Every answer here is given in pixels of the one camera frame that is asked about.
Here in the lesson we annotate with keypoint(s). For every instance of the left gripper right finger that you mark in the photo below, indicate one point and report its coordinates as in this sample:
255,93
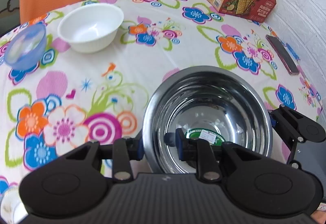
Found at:
199,151

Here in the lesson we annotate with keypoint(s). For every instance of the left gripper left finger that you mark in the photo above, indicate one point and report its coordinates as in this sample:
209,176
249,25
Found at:
124,151

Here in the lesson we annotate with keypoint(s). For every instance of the stainless steel bowl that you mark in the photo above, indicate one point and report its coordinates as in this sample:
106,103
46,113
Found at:
203,98

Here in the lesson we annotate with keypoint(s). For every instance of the white plastic bowl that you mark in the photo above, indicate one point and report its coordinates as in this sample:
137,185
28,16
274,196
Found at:
91,28

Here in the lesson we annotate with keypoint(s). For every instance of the translucent blue plastic bowl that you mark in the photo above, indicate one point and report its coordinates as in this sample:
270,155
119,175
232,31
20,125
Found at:
26,48

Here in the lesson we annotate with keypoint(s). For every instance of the dark smartphone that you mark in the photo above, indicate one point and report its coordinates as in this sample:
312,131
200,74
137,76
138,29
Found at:
283,55

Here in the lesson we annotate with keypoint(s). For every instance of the floral tablecloth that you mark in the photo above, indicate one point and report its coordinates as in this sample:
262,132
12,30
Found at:
69,97

